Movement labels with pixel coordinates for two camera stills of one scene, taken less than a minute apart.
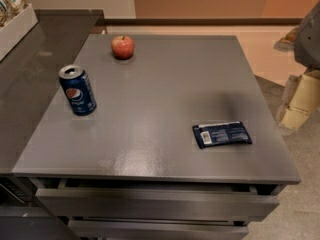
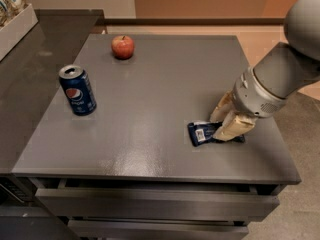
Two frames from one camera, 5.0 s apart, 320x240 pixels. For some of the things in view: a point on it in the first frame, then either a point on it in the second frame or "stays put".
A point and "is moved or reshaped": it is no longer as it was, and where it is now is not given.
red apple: [122, 47] stays put
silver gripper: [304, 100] → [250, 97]
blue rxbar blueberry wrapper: [222, 133] is moved or reshaped
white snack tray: [13, 32] stays put
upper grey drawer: [238, 202] stays put
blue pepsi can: [78, 88] stays put
